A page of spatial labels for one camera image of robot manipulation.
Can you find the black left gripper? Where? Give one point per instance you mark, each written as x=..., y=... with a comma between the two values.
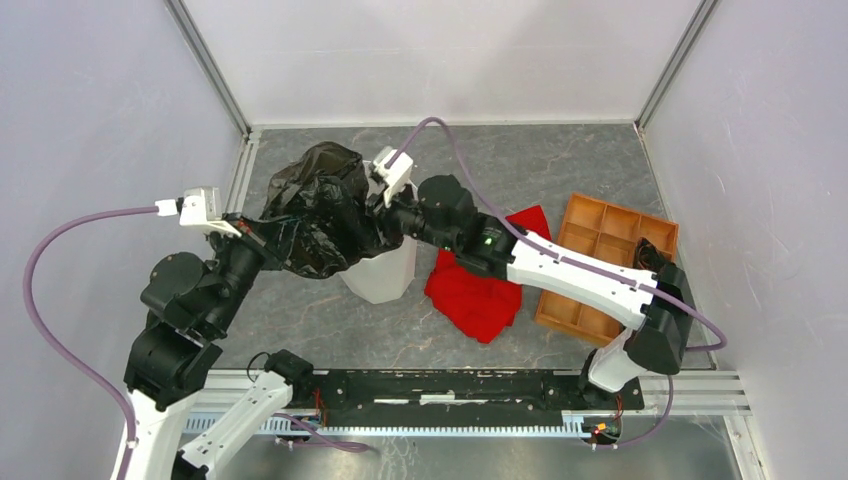
x=255, y=235

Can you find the black plastic trash bag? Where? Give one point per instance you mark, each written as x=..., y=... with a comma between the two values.
x=315, y=214

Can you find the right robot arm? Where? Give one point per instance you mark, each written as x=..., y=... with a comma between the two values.
x=654, y=308

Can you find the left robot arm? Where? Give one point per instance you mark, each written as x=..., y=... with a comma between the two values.
x=191, y=304

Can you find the white octagonal trash bin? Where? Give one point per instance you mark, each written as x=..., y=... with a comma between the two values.
x=384, y=278

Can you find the red cloth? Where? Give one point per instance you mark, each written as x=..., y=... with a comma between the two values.
x=481, y=308

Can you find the orange compartment tray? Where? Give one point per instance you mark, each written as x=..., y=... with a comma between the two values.
x=610, y=233

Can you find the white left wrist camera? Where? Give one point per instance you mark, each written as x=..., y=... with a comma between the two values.
x=199, y=209

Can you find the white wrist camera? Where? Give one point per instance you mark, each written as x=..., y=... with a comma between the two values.
x=199, y=209
x=389, y=173

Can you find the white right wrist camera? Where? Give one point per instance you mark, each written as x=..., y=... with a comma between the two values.
x=389, y=173

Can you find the white toothed cable strip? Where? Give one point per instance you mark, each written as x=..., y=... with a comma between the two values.
x=569, y=427

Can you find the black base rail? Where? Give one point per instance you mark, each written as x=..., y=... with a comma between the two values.
x=422, y=398

